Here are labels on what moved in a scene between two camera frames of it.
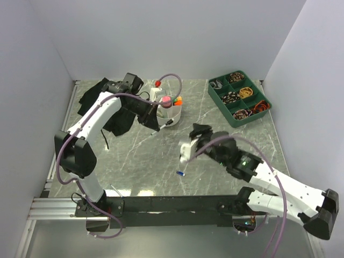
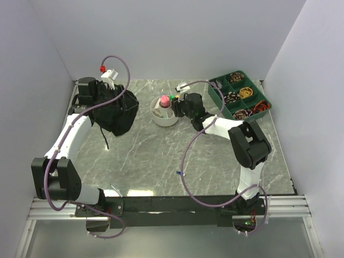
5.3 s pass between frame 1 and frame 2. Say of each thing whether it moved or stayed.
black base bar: stayed
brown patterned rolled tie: stayed
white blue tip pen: stayed
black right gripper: moved
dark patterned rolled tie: stayed
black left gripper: moved
